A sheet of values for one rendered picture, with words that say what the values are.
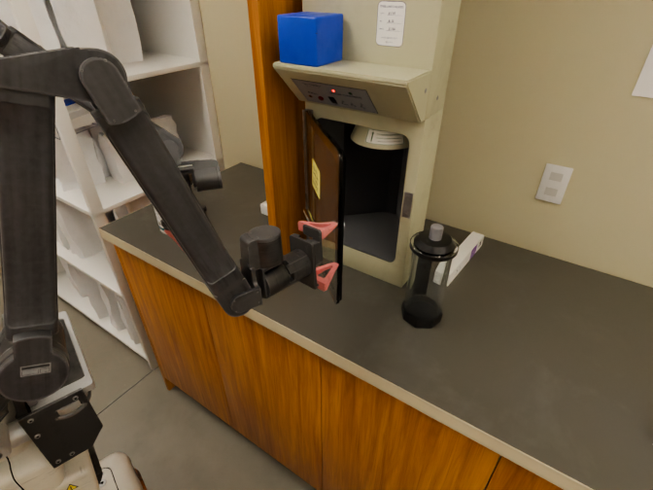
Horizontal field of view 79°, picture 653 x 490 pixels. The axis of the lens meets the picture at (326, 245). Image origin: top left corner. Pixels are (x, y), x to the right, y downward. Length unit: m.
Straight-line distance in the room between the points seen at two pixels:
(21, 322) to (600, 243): 1.37
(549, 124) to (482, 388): 0.74
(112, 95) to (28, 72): 0.08
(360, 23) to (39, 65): 0.62
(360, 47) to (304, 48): 0.13
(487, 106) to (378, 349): 0.78
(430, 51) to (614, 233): 0.80
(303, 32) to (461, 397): 0.81
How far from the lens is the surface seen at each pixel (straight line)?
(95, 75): 0.52
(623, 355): 1.17
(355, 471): 1.40
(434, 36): 0.88
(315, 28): 0.88
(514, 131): 1.32
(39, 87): 0.54
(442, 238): 0.92
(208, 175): 0.95
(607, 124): 1.29
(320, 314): 1.04
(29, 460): 1.04
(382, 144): 1.00
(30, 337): 0.62
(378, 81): 0.81
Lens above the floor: 1.67
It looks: 35 degrees down
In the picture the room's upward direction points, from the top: straight up
